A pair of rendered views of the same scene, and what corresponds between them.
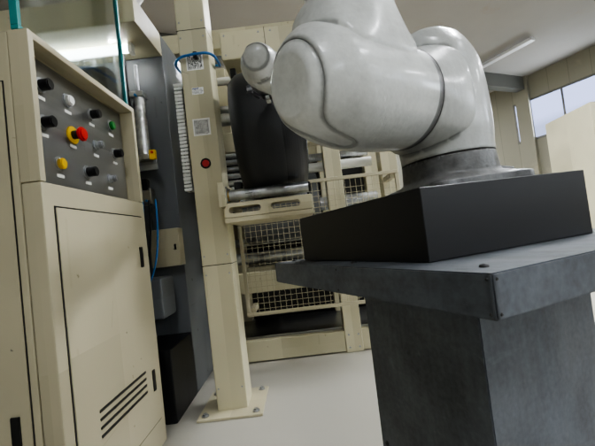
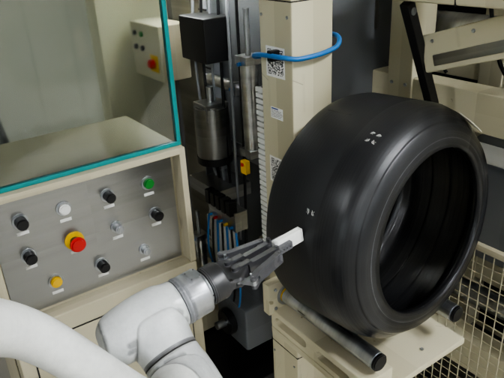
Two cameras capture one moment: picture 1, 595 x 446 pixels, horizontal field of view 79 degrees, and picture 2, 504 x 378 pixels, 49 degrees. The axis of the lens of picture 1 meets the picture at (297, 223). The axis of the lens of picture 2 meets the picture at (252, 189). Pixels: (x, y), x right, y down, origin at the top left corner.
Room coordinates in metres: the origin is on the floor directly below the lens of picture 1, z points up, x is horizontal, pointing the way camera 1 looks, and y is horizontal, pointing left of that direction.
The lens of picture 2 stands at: (0.71, -0.73, 1.81)
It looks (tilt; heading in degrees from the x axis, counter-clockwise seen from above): 25 degrees down; 56
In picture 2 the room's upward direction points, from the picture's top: 3 degrees counter-clockwise
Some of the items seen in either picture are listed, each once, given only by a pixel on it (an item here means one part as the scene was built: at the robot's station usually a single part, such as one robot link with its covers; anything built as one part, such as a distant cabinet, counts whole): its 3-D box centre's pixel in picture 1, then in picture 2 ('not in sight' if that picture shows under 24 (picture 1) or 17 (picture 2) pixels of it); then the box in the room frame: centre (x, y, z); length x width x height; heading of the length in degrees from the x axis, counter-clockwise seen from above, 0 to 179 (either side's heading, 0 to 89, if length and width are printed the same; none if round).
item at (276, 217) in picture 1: (273, 217); (365, 333); (1.63, 0.11, 0.80); 0.37 x 0.36 x 0.02; 0
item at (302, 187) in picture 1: (268, 191); (328, 325); (1.49, 0.10, 0.90); 0.35 x 0.05 x 0.05; 90
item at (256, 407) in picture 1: (235, 401); not in sight; (1.61, 0.36, 0.01); 0.27 x 0.27 x 0.02; 0
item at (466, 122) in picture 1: (432, 98); not in sight; (0.62, -0.26, 0.91); 0.18 x 0.16 x 0.22; 125
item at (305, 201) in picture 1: (269, 206); (327, 344); (1.49, 0.11, 0.83); 0.36 x 0.09 x 0.06; 90
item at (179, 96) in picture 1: (185, 138); (270, 169); (1.58, 0.45, 1.19); 0.05 x 0.04 x 0.48; 0
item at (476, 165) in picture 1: (459, 175); not in sight; (0.63, -0.29, 0.77); 0.22 x 0.18 x 0.06; 104
